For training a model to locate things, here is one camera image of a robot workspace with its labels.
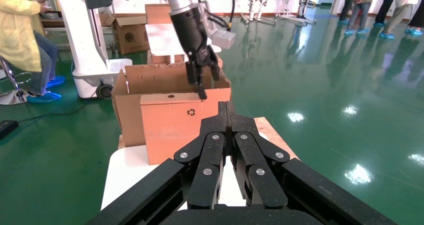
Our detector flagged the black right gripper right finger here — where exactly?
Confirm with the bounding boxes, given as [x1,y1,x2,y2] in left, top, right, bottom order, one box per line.
[227,100,399,225]

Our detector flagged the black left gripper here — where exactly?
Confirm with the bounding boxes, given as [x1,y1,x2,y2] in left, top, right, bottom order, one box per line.
[169,5,222,101]

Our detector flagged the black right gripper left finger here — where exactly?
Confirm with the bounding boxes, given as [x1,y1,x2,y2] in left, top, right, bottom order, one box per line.
[84,100,229,225]

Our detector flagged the small cardboard box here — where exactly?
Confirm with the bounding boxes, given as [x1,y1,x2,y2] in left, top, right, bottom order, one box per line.
[140,87,233,167]

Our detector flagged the large open cardboard box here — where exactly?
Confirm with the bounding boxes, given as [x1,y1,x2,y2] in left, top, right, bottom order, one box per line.
[110,55,233,149]

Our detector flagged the plain cardboard box behind table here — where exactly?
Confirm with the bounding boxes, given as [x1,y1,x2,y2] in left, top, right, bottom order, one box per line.
[145,3,173,25]

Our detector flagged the cardboard box with round print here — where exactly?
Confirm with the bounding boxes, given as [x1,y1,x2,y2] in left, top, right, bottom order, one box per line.
[112,15,150,56]

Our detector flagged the plywood board under table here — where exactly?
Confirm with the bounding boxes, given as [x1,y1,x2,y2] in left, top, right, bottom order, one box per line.
[117,116,299,161]

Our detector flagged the white background table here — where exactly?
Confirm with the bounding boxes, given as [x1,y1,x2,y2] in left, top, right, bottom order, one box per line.
[145,23,223,65]

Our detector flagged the white humanoid robot on stand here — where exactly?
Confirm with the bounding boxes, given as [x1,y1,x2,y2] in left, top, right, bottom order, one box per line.
[240,0,278,28]

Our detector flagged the white wheeled robot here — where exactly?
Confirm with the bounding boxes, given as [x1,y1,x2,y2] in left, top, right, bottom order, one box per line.
[49,0,134,101]

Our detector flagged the black humanoid robot on stand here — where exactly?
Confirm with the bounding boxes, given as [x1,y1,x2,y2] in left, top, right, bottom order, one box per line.
[276,0,322,27]

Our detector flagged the person in dark trousers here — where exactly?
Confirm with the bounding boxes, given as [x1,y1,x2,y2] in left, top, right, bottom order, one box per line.
[337,0,356,26]

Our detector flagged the person in blue jeans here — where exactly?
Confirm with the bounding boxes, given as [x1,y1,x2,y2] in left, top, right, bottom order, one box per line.
[344,0,377,36]

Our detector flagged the chrome bar stool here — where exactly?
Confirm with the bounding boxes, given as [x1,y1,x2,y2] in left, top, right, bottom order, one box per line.
[0,56,33,106]

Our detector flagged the person in yellow coat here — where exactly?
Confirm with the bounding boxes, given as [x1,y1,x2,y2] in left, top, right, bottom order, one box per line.
[0,0,67,105]

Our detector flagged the person in black trousers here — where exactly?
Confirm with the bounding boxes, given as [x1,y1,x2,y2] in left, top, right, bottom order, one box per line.
[373,0,399,29]

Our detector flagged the person in beige clothes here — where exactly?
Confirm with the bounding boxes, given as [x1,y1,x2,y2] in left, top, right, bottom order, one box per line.
[379,0,415,40]

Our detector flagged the black device on floor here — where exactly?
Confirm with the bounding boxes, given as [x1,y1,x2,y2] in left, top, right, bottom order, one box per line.
[0,119,20,141]

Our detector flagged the person in dark skirt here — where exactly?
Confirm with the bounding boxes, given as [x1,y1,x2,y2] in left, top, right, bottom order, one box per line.
[404,0,424,37]

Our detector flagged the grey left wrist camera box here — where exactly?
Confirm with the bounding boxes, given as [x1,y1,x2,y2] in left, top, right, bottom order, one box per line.
[200,0,237,51]

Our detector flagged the thick black camera cable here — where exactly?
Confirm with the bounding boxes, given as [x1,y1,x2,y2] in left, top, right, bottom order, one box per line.
[218,0,236,30]

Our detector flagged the thin black floor cable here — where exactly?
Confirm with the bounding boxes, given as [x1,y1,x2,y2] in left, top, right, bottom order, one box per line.
[16,94,97,124]

